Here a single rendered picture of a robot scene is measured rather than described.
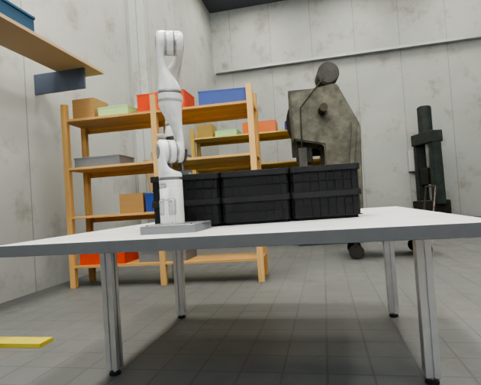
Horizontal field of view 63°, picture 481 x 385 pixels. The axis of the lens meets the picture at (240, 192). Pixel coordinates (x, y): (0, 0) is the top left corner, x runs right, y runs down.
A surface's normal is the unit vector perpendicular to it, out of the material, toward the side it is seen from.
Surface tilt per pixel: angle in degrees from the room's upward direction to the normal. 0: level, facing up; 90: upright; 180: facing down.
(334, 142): 90
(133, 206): 90
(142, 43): 90
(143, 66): 90
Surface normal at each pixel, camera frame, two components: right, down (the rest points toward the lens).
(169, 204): -0.33, 0.00
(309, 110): -0.08, -0.02
